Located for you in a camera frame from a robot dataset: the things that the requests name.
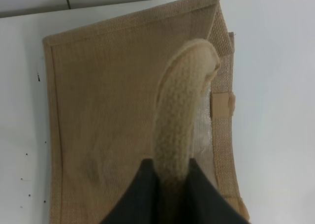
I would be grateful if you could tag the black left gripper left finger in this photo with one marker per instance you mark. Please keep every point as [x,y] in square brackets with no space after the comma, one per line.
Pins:
[146,200]

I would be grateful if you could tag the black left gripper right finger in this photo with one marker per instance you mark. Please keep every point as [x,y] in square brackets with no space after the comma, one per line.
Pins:
[202,202]

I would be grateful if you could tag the brown linen tote bag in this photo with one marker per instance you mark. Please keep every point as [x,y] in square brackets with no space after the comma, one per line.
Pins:
[154,84]

